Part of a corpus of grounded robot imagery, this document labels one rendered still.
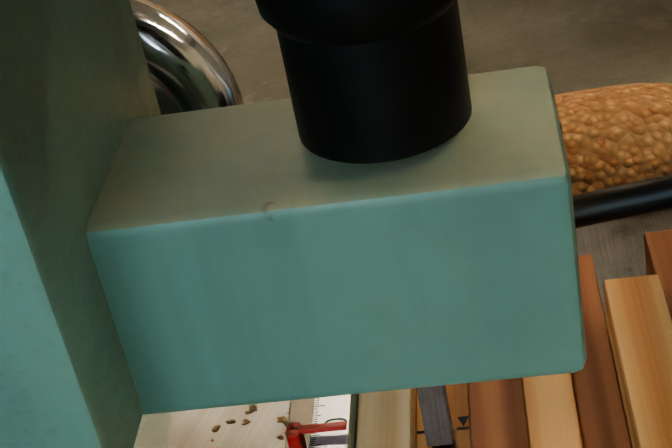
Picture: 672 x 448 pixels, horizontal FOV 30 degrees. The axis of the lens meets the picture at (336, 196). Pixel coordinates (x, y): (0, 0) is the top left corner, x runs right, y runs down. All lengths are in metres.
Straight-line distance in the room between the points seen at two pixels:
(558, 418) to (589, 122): 0.24
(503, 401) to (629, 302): 0.06
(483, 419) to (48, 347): 0.17
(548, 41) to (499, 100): 2.54
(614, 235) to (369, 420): 0.21
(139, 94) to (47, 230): 0.11
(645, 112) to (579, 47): 2.23
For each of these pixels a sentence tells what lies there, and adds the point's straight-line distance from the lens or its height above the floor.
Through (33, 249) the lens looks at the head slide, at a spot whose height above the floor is 1.09.
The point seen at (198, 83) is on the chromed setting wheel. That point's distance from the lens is 0.49.
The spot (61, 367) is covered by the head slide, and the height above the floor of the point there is 1.05.
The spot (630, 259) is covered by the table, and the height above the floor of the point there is 0.90.
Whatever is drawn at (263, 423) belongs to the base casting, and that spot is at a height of 0.80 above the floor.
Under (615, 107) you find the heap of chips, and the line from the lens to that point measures 0.65.
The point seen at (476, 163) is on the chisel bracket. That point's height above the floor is 1.07.
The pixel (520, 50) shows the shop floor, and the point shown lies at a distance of 2.89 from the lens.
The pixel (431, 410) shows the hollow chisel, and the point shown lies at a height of 0.97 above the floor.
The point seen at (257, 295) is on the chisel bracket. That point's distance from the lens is 0.36.
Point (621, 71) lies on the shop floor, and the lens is 2.75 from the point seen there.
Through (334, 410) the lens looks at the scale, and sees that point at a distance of 0.45.
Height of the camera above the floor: 1.25
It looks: 31 degrees down
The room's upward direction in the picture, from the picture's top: 12 degrees counter-clockwise
